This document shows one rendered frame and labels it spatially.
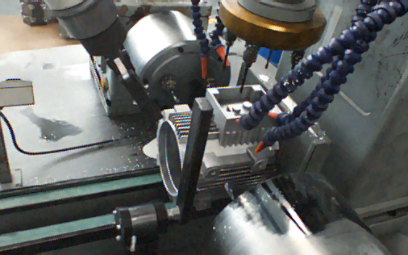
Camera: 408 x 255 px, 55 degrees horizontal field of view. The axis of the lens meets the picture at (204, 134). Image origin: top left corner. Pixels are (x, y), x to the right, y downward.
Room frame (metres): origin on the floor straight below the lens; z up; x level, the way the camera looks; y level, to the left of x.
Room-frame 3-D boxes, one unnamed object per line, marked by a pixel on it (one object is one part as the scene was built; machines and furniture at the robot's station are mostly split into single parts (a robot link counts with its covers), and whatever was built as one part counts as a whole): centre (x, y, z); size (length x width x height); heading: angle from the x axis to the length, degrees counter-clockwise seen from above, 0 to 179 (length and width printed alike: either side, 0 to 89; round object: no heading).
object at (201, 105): (0.46, 0.01, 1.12); 0.04 x 0.03 x 0.26; 120
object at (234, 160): (0.64, -0.03, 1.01); 0.20 x 0.19 x 0.19; 119
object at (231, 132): (0.66, -0.06, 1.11); 0.12 x 0.11 x 0.07; 119
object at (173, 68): (0.95, 0.14, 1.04); 0.37 x 0.25 x 0.25; 30
